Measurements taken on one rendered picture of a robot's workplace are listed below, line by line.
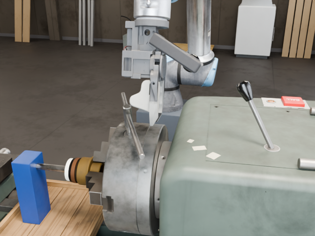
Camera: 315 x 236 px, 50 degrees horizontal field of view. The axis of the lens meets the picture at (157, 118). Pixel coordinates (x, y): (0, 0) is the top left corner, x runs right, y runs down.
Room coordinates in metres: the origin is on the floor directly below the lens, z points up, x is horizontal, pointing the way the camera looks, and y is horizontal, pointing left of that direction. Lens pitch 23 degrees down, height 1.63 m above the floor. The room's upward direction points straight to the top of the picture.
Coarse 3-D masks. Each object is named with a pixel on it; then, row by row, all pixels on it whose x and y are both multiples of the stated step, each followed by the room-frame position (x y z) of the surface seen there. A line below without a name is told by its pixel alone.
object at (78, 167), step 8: (72, 160) 0.87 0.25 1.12; (80, 160) 0.86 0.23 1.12; (88, 160) 0.86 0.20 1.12; (72, 168) 0.84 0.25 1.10; (80, 168) 0.84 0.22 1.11; (88, 168) 0.83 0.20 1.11; (96, 168) 0.84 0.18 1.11; (72, 176) 0.83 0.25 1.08; (80, 176) 0.83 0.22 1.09; (80, 184) 0.84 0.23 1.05
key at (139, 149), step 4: (124, 96) 0.87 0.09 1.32; (124, 100) 0.85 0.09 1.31; (124, 104) 0.83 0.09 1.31; (128, 116) 0.77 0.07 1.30; (128, 120) 0.76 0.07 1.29; (128, 124) 0.74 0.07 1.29; (132, 124) 0.73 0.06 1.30; (132, 128) 0.70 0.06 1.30; (132, 132) 0.68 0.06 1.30; (132, 136) 0.67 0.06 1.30; (136, 136) 0.66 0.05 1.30; (136, 140) 0.63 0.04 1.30; (136, 144) 0.61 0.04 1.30; (140, 144) 0.62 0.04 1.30; (136, 148) 0.60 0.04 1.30; (140, 148) 0.59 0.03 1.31; (140, 152) 0.57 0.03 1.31; (140, 156) 0.56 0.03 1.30; (144, 156) 0.57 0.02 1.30
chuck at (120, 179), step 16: (144, 128) 0.83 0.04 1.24; (112, 144) 0.77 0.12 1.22; (128, 144) 0.77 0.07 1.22; (112, 160) 0.74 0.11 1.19; (128, 160) 0.73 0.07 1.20; (112, 176) 0.71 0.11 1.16; (128, 176) 0.71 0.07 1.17; (112, 192) 0.70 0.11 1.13; (128, 192) 0.69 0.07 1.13; (128, 208) 0.68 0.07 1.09; (112, 224) 0.70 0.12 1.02; (128, 224) 0.69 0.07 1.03
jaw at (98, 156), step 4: (112, 128) 0.91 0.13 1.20; (112, 132) 0.91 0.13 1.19; (108, 140) 0.89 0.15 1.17; (104, 144) 0.89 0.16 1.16; (108, 144) 0.89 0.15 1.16; (104, 148) 0.88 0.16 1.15; (96, 152) 0.88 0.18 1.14; (100, 152) 0.88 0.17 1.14; (104, 152) 0.87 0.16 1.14; (96, 156) 0.87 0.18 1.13; (100, 156) 0.87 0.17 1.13; (104, 156) 0.87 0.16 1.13; (96, 160) 0.86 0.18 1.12; (100, 160) 0.86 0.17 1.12; (104, 160) 0.86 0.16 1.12
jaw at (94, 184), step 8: (88, 176) 0.80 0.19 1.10; (96, 176) 0.80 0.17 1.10; (88, 184) 0.77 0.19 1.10; (96, 184) 0.76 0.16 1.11; (96, 192) 0.72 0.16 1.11; (96, 200) 0.72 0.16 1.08; (104, 200) 0.70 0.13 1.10; (112, 200) 0.70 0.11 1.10; (104, 208) 0.70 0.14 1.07; (112, 208) 0.70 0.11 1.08
